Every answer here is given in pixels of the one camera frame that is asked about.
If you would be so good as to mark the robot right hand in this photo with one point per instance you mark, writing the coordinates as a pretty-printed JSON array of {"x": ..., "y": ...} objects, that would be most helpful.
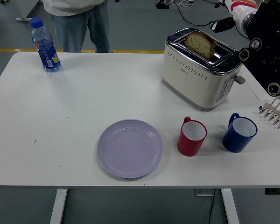
[{"x": 238, "y": 9}]

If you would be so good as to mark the bread slice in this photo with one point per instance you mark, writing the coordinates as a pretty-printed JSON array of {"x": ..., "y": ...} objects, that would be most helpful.
[{"x": 198, "y": 44}]

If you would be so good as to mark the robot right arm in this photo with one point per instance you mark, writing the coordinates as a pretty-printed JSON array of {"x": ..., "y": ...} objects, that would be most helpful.
[{"x": 266, "y": 65}]

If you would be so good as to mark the lilac round plate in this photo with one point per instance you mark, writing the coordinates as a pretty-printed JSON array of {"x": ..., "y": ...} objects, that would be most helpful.
[{"x": 130, "y": 149}]

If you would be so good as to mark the black power strip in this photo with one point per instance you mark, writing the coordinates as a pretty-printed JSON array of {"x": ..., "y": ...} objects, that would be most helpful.
[{"x": 162, "y": 6}]

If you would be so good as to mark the cream and chrome toaster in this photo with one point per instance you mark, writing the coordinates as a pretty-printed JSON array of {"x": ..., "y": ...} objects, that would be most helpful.
[{"x": 189, "y": 79}]

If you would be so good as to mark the metal toast rack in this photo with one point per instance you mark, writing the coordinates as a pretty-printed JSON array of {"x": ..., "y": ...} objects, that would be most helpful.
[{"x": 267, "y": 109}]

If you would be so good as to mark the blue mug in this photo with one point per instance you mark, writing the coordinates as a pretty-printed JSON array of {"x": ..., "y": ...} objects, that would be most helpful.
[{"x": 234, "y": 141}]

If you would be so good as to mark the red mug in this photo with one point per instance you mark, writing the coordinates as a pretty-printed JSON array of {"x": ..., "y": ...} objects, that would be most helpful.
[{"x": 187, "y": 145}]

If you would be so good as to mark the person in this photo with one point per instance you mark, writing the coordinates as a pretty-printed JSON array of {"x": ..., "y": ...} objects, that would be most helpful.
[{"x": 70, "y": 28}]

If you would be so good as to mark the black table control panel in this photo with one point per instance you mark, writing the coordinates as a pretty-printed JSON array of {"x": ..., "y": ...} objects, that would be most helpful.
[{"x": 276, "y": 191}]

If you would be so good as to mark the clear bottle with blue cap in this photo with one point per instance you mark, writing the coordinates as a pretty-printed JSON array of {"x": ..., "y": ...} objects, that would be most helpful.
[{"x": 47, "y": 53}]

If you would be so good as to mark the white table leg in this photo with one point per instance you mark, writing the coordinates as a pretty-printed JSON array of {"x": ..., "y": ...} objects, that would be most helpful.
[
  {"x": 229, "y": 205},
  {"x": 58, "y": 205}
]

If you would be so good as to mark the yellow floor tape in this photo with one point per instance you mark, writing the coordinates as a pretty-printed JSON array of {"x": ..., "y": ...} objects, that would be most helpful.
[{"x": 14, "y": 50}]

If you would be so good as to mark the clear under-table bracket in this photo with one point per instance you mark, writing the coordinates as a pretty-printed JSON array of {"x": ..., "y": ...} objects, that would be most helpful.
[{"x": 204, "y": 192}]

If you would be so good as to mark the white desk frame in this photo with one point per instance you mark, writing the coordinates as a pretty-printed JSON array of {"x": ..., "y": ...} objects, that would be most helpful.
[{"x": 22, "y": 7}]

